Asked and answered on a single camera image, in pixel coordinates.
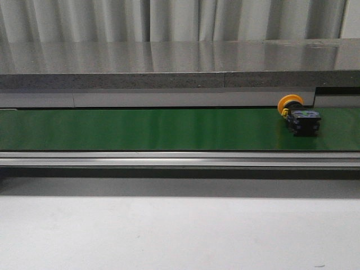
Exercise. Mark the yellow push button switch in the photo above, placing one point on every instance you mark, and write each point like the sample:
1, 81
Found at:
299, 120

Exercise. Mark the green conveyor belt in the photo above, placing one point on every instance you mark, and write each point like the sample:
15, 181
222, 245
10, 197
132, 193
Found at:
172, 129

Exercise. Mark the grey stone-edged table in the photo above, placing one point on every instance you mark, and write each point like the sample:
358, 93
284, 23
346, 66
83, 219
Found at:
206, 64

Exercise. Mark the grey pleated curtain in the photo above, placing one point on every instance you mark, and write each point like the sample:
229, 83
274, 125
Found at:
156, 21

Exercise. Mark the rear aluminium conveyor rail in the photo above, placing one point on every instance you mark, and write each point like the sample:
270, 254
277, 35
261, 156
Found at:
176, 97

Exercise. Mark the aluminium conveyor rail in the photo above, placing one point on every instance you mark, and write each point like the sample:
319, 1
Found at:
183, 159
176, 97

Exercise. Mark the front aluminium conveyor rail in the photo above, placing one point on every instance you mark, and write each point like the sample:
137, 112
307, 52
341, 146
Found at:
183, 159

